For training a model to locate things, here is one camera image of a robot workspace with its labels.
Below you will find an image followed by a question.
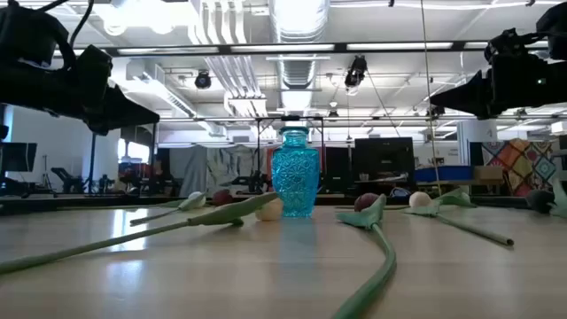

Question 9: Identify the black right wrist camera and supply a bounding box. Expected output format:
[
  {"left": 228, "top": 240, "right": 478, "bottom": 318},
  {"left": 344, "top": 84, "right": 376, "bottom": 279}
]
[{"left": 484, "top": 27, "right": 535, "bottom": 63}]

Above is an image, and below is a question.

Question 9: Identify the thin tan pole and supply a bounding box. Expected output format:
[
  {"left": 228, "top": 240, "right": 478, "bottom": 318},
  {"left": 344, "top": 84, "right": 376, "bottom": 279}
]
[{"left": 419, "top": 0, "right": 442, "bottom": 197}]

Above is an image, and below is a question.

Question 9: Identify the black computer monitor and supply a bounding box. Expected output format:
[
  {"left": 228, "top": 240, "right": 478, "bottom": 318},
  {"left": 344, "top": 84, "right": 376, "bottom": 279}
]
[{"left": 0, "top": 141, "right": 39, "bottom": 174}]

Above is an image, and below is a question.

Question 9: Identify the blue patterned glass vase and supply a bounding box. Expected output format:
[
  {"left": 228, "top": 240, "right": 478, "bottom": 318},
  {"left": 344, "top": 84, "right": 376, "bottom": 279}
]
[{"left": 270, "top": 126, "right": 321, "bottom": 219}]

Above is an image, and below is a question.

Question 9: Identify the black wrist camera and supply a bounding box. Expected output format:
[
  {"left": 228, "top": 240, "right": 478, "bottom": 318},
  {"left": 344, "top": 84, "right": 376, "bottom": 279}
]
[
  {"left": 75, "top": 43, "right": 114, "bottom": 92},
  {"left": 484, "top": 27, "right": 535, "bottom": 63}
]

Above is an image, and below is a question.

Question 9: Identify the black artificial tulip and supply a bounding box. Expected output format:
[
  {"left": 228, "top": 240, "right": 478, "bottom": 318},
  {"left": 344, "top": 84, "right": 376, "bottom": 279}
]
[{"left": 525, "top": 176, "right": 567, "bottom": 219}]

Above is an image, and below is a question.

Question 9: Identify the brown cardboard box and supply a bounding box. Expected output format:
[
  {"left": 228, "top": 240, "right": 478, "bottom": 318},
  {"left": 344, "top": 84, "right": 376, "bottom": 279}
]
[{"left": 473, "top": 165, "right": 505, "bottom": 181}]

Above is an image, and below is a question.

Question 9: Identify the cream artificial tulip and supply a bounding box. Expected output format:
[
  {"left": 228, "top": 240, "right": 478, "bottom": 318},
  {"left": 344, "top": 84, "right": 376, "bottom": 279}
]
[{"left": 0, "top": 191, "right": 284, "bottom": 276}]

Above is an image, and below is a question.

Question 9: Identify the peach artificial tulip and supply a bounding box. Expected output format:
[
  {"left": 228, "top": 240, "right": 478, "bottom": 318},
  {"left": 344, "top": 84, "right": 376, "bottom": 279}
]
[{"left": 400, "top": 191, "right": 516, "bottom": 247}]

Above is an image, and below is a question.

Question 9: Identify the black left wrist camera cable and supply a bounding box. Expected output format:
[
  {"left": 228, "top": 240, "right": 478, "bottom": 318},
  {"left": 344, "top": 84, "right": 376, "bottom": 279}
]
[{"left": 38, "top": 0, "right": 97, "bottom": 48}]

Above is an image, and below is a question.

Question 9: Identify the grey curtain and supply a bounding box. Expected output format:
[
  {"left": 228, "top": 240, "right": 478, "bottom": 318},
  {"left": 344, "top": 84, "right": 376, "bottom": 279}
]
[{"left": 170, "top": 144, "right": 267, "bottom": 197}]

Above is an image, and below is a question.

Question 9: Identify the maroon artificial tulip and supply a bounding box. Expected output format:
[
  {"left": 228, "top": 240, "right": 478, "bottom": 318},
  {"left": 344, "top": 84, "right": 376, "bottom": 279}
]
[
  {"left": 331, "top": 192, "right": 399, "bottom": 319},
  {"left": 157, "top": 189, "right": 235, "bottom": 209}
]

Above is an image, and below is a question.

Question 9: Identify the black television screen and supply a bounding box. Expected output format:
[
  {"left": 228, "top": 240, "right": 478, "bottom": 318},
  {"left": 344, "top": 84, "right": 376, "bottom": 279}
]
[{"left": 353, "top": 136, "right": 416, "bottom": 183}]

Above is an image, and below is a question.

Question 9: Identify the colourful patchwork quilt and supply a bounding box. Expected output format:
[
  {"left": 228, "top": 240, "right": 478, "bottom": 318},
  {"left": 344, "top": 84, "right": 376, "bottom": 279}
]
[{"left": 480, "top": 138, "right": 560, "bottom": 198}]

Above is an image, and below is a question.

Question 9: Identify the silver ventilation duct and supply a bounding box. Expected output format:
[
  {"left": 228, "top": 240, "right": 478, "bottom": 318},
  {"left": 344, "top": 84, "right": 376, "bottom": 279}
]
[{"left": 268, "top": 0, "right": 331, "bottom": 112}]

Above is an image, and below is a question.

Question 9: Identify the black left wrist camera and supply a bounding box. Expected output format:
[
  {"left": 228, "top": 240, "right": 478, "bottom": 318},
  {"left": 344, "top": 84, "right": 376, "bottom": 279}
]
[{"left": 75, "top": 43, "right": 114, "bottom": 92}]

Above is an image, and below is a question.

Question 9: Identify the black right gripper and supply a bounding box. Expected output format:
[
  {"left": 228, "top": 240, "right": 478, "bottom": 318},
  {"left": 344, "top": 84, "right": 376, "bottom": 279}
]
[{"left": 430, "top": 55, "right": 567, "bottom": 120}]

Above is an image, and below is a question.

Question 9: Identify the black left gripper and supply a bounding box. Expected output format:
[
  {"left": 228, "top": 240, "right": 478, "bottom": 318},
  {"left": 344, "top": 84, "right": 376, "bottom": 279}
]
[{"left": 0, "top": 57, "right": 161, "bottom": 136}]

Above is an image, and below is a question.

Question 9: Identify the black aluminium table frame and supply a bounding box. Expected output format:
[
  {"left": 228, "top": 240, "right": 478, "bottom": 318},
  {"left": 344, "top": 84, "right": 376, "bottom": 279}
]
[{"left": 0, "top": 193, "right": 567, "bottom": 216}]

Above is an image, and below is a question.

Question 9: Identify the round black ceiling spotlight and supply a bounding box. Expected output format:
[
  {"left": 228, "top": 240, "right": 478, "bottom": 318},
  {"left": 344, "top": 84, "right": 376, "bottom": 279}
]
[{"left": 194, "top": 70, "right": 213, "bottom": 90}]

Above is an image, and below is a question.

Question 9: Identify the black overhead camera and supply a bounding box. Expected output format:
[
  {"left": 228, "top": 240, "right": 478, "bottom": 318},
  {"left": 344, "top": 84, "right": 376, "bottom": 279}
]
[{"left": 344, "top": 55, "right": 369, "bottom": 97}]

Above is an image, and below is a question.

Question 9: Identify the blue storage bin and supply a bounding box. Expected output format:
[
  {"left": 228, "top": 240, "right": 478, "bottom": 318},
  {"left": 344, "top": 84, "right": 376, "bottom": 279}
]
[{"left": 414, "top": 165, "right": 475, "bottom": 183}]

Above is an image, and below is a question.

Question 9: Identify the black overhead light bar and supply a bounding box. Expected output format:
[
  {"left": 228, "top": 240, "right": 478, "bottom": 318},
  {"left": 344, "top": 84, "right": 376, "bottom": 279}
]
[{"left": 52, "top": 41, "right": 491, "bottom": 58}]

